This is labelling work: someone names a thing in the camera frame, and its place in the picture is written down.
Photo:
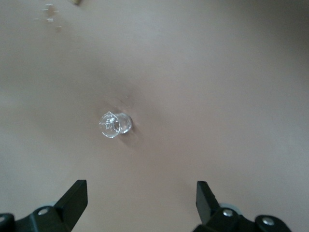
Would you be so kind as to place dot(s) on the clear glass measuring beaker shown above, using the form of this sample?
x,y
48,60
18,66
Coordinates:
x,y
113,125

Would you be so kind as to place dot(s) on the brown table cover sheet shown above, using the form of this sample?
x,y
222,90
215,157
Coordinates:
x,y
217,96

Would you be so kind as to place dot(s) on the spilled liquid drops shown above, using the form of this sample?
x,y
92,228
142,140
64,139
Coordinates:
x,y
50,20

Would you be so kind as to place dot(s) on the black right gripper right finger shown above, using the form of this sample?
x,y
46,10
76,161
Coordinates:
x,y
205,200

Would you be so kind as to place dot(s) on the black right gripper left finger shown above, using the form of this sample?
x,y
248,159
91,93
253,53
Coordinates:
x,y
72,200

